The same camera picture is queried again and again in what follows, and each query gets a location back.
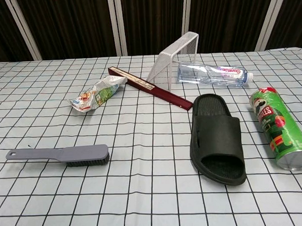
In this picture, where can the black rubber slipper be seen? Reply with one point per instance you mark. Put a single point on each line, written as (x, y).
(216, 130)

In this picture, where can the grey cleaning brush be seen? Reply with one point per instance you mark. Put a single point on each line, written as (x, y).
(55, 153)

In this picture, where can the dark red folded fan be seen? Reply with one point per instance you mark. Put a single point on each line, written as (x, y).
(150, 89)

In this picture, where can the crumpled snack bag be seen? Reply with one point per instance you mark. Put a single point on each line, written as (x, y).
(100, 92)

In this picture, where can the clear plastic water bottle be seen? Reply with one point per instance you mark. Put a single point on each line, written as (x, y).
(209, 73)

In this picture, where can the white mesh metal rack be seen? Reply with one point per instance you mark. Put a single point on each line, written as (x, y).
(178, 44)

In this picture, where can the white checked tablecloth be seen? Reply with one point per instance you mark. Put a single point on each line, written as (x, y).
(119, 193)

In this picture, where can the dark folding screen white frames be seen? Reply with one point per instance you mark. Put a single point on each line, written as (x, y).
(150, 18)

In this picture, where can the green Pringles can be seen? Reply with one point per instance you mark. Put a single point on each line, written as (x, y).
(278, 128)

